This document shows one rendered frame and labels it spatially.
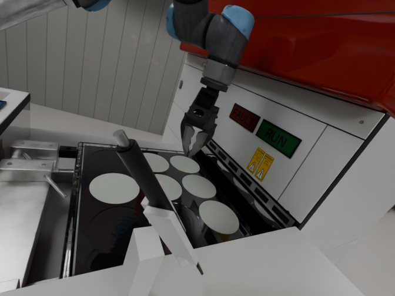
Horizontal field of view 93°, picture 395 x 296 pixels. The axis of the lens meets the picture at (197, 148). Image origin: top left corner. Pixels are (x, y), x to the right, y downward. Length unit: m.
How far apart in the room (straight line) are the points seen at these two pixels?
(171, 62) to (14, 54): 1.87
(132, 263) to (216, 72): 0.39
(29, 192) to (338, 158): 0.57
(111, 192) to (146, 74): 2.53
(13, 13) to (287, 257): 0.86
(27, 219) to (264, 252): 0.38
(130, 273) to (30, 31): 3.12
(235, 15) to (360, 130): 0.32
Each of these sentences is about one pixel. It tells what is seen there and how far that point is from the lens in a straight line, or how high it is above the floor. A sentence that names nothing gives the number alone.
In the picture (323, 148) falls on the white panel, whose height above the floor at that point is 1.13.
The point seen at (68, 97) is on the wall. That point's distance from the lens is 3.18.
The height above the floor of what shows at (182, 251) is 1.05.
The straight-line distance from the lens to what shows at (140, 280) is 0.19.
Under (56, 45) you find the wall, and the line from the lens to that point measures 3.11.
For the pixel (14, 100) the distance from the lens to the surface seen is 0.66.
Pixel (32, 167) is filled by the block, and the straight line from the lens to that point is 0.48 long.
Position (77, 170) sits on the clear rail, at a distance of 0.48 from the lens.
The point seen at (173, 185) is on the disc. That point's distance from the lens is 0.49.
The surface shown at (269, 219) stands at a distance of 0.49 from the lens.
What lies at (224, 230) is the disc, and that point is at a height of 0.90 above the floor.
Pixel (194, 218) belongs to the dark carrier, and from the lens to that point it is 0.43.
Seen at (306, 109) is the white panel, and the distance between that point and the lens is 0.46.
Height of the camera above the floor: 1.19
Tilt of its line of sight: 23 degrees down
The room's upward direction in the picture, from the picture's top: 21 degrees clockwise
